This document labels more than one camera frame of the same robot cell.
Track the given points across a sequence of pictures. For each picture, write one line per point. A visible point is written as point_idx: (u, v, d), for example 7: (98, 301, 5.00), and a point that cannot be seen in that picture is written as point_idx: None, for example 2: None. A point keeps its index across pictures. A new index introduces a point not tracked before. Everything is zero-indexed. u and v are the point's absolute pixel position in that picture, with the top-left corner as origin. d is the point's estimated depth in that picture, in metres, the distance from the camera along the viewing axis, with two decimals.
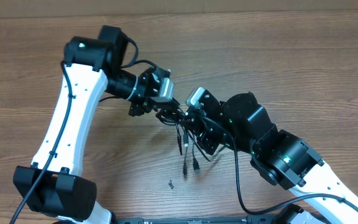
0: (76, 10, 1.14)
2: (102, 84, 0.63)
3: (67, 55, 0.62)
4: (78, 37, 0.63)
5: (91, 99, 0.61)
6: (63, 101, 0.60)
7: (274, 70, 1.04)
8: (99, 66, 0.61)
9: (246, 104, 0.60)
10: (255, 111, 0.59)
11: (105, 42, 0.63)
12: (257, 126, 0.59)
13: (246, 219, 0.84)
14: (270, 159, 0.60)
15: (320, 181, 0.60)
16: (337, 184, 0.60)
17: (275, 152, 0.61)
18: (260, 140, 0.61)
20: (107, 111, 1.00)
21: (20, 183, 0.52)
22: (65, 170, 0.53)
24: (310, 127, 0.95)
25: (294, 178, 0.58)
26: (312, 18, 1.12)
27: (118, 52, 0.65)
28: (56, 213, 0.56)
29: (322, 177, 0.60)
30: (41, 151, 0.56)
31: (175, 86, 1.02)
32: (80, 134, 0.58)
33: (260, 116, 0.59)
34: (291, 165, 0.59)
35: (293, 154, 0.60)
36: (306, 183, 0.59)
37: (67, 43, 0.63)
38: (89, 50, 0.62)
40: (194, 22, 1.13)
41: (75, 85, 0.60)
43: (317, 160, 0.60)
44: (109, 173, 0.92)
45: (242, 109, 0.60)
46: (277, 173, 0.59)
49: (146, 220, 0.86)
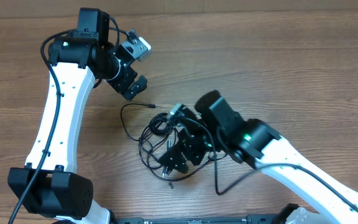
0: (75, 10, 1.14)
2: (89, 82, 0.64)
3: (53, 55, 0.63)
4: (62, 37, 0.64)
5: (79, 96, 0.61)
6: (51, 101, 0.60)
7: (274, 70, 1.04)
8: (85, 63, 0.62)
9: (208, 97, 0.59)
10: (215, 100, 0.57)
11: (89, 39, 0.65)
12: (218, 114, 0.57)
13: (246, 219, 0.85)
14: (233, 140, 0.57)
15: (278, 151, 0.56)
16: (294, 154, 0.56)
17: (241, 134, 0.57)
18: (225, 126, 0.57)
20: (107, 111, 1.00)
21: (15, 185, 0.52)
22: (59, 167, 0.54)
24: (310, 127, 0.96)
25: (256, 154, 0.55)
26: (312, 18, 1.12)
27: (101, 50, 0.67)
28: (55, 213, 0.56)
29: (279, 147, 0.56)
30: (34, 152, 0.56)
31: (176, 87, 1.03)
32: (72, 132, 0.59)
33: (223, 105, 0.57)
34: (254, 143, 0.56)
35: (257, 135, 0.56)
36: (264, 155, 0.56)
37: (51, 44, 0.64)
38: (73, 48, 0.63)
40: (193, 22, 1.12)
41: (62, 83, 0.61)
43: (276, 135, 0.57)
44: (109, 173, 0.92)
45: (206, 100, 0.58)
46: (244, 154, 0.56)
49: (146, 219, 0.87)
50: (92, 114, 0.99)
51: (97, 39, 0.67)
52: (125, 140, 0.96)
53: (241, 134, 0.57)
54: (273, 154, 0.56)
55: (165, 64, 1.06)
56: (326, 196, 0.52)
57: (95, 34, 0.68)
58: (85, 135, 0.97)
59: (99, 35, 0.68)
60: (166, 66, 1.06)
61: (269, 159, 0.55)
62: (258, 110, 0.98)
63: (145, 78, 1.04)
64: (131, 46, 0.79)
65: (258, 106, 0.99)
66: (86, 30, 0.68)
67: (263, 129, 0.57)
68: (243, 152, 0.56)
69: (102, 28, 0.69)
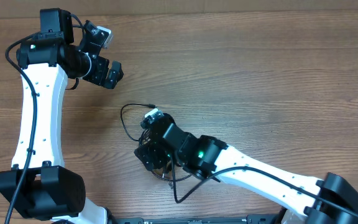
0: (76, 10, 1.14)
2: (62, 79, 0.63)
3: (21, 59, 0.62)
4: (27, 40, 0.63)
5: (56, 92, 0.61)
6: (28, 101, 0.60)
7: (274, 70, 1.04)
8: (55, 61, 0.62)
9: (160, 125, 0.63)
10: (167, 129, 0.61)
11: (55, 39, 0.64)
12: (173, 140, 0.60)
13: (246, 219, 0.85)
14: (192, 162, 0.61)
15: (227, 158, 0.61)
16: (242, 157, 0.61)
17: (197, 153, 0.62)
18: (183, 149, 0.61)
20: (106, 111, 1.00)
21: (4, 189, 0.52)
22: (47, 163, 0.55)
24: (310, 127, 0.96)
25: (211, 168, 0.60)
26: (312, 18, 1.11)
27: (68, 47, 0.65)
28: (51, 214, 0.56)
29: (228, 155, 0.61)
30: (18, 152, 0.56)
31: (175, 88, 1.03)
32: (53, 128, 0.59)
33: (174, 130, 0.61)
34: (208, 159, 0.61)
35: (211, 153, 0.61)
36: (217, 166, 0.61)
37: (18, 50, 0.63)
38: (40, 49, 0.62)
40: (193, 22, 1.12)
41: (35, 84, 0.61)
43: (224, 145, 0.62)
44: (109, 173, 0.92)
45: (158, 130, 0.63)
46: (204, 171, 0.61)
49: (146, 220, 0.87)
50: (92, 114, 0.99)
51: (62, 37, 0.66)
52: (125, 141, 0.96)
53: (196, 154, 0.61)
54: (223, 161, 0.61)
55: (165, 64, 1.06)
56: (276, 188, 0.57)
57: (59, 33, 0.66)
58: (84, 135, 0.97)
59: (64, 33, 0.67)
60: (165, 66, 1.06)
61: (222, 167, 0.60)
62: (258, 110, 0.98)
63: (145, 78, 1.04)
64: (93, 37, 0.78)
65: (258, 106, 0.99)
66: (50, 30, 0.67)
67: (215, 148, 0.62)
68: (202, 170, 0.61)
69: (65, 25, 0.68)
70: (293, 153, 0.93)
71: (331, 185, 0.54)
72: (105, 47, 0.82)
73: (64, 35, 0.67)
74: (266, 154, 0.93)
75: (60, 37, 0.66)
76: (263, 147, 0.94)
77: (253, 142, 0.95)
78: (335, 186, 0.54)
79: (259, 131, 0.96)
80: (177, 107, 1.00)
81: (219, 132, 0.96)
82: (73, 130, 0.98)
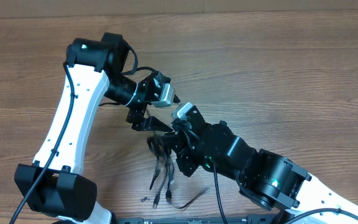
0: (76, 10, 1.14)
2: (104, 86, 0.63)
3: (70, 56, 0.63)
4: (81, 38, 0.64)
5: (92, 99, 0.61)
6: (64, 101, 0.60)
7: (274, 70, 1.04)
8: (102, 66, 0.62)
9: (222, 139, 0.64)
10: (232, 145, 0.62)
11: (107, 43, 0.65)
12: (237, 159, 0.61)
13: (246, 219, 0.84)
14: (258, 186, 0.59)
15: (314, 196, 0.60)
16: (329, 195, 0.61)
17: (265, 178, 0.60)
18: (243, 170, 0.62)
20: (107, 111, 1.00)
21: (22, 182, 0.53)
22: (66, 168, 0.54)
24: (310, 127, 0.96)
25: (287, 201, 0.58)
26: (312, 18, 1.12)
27: (119, 55, 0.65)
28: (56, 214, 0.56)
29: (316, 190, 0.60)
30: (43, 149, 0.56)
31: (176, 88, 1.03)
32: (82, 134, 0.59)
33: (238, 150, 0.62)
34: (281, 188, 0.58)
35: (280, 177, 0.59)
36: (299, 203, 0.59)
37: (69, 46, 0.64)
38: (91, 51, 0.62)
40: (193, 22, 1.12)
41: (77, 84, 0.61)
43: (304, 175, 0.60)
44: (109, 173, 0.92)
45: (220, 146, 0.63)
46: (269, 200, 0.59)
49: (146, 219, 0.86)
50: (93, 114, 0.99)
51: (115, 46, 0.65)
52: (127, 140, 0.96)
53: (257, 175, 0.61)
54: (308, 199, 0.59)
55: (165, 64, 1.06)
56: None
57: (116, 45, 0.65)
58: None
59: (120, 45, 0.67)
60: (166, 66, 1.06)
61: (306, 208, 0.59)
62: (258, 110, 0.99)
63: None
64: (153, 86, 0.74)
65: (258, 106, 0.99)
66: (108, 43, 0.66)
67: (284, 168, 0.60)
68: (268, 198, 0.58)
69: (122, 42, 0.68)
70: (293, 153, 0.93)
71: None
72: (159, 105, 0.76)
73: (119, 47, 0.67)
74: None
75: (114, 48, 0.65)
76: (263, 147, 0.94)
77: (253, 142, 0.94)
78: None
79: (260, 130, 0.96)
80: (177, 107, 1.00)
81: None
82: None
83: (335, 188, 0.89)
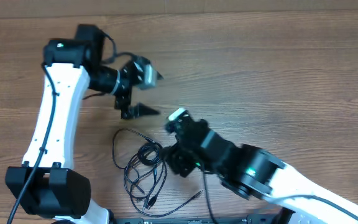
0: (76, 10, 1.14)
2: (84, 81, 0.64)
3: (46, 56, 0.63)
4: (56, 38, 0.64)
5: (76, 94, 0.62)
6: (47, 100, 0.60)
7: (274, 70, 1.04)
8: (80, 62, 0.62)
9: (199, 131, 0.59)
10: (206, 136, 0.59)
11: (83, 41, 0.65)
12: (212, 151, 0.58)
13: (246, 219, 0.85)
14: (235, 177, 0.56)
15: (288, 183, 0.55)
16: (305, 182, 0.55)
17: (242, 167, 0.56)
18: (223, 160, 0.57)
20: (107, 111, 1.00)
21: (12, 185, 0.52)
22: (57, 164, 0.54)
24: (310, 127, 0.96)
25: (262, 188, 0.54)
26: (312, 18, 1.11)
27: (95, 51, 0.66)
28: (53, 213, 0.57)
29: (289, 178, 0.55)
30: (31, 150, 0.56)
31: (175, 87, 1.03)
32: (69, 129, 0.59)
33: (215, 141, 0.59)
34: (257, 175, 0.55)
35: (257, 167, 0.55)
36: (272, 189, 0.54)
37: (45, 46, 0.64)
38: (68, 48, 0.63)
40: (193, 22, 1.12)
41: (57, 83, 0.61)
43: (279, 163, 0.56)
44: (109, 173, 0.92)
45: (194, 137, 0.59)
46: (248, 188, 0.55)
49: (146, 220, 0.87)
50: (92, 114, 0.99)
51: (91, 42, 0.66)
52: (127, 140, 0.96)
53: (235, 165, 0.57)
54: (282, 186, 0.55)
55: (165, 64, 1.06)
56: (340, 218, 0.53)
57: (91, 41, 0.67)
58: (85, 136, 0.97)
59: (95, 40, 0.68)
60: (166, 66, 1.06)
61: (279, 194, 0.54)
62: (258, 110, 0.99)
63: None
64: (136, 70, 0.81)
65: (258, 106, 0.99)
66: None
67: (260, 158, 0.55)
68: (246, 186, 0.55)
69: (97, 37, 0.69)
70: (293, 153, 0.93)
71: None
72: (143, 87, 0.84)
73: (96, 43, 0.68)
74: None
75: None
76: (263, 147, 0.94)
77: (253, 141, 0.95)
78: None
79: (260, 130, 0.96)
80: (177, 107, 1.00)
81: (220, 132, 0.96)
82: None
83: (335, 188, 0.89)
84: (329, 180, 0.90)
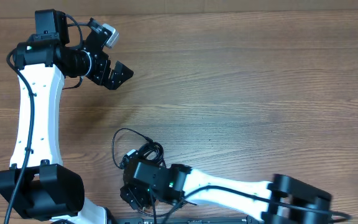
0: (76, 10, 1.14)
2: (59, 79, 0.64)
3: (18, 61, 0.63)
4: (22, 42, 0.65)
5: (53, 92, 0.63)
6: (27, 102, 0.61)
7: (274, 70, 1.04)
8: (51, 61, 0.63)
9: (133, 165, 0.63)
10: (137, 168, 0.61)
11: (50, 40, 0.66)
12: (145, 179, 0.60)
13: (245, 219, 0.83)
14: (167, 194, 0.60)
15: (194, 179, 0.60)
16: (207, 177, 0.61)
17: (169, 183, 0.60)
18: (156, 182, 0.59)
20: (107, 111, 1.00)
21: (3, 188, 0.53)
22: (45, 162, 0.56)
24: (310, 127, 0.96)
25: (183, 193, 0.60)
26: (312, 18, 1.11)
27: (64, 48, 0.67)
28: (49, 214, 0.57)
29: (194, 177, 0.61)
30: (17, 152, 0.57)
31: (174, 87, 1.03)
32: (51, 127, 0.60)
33: (143, 169, 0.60)
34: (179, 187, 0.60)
35: (181, 182, 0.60)
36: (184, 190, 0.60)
37: (14, 52, 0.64)
38: (36, 50, 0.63)
40: (193, 22, 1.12)
41: (33, 84, 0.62)
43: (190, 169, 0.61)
44: (108, 173, 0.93)
45: (130, 171, 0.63)
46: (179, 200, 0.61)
49: (146, 219, 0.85)
50: (92, 114, 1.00)
51: (58, 38, 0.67)
52: (127, 140, 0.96)
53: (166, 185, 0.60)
54: (191, 182, 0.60)
55: (164, 64, 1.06)
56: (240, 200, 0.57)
57: (55, 34, 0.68)
58: (85, 136, 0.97)
59: (60, 34, 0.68)
60: (166, 66, 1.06)
61: (189, 190, 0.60)
62: (258, 110, 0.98)
63: (145, 78, 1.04)
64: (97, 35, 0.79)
65: (258, 106, 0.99)
66: (46, 32, 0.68)
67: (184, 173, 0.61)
68: (176, 198, 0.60)
69: (61, 27, 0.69)
70: (293, 153, 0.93)
71: (280, 186, 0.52)
72: (110, 46, 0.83)
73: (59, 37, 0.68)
74: (265, 154, 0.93)
75: (56, 37, 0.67)
76: (263, 147, 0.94)
77: (253, 141, 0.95)
78: (284, 186, 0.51)
79: (259, 130, 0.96)
80: (177, 107, 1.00)
81: (219, 132, 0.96)
82: (73, 130, 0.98)
83: (335, 188, 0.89)
84: (328, 180, 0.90)
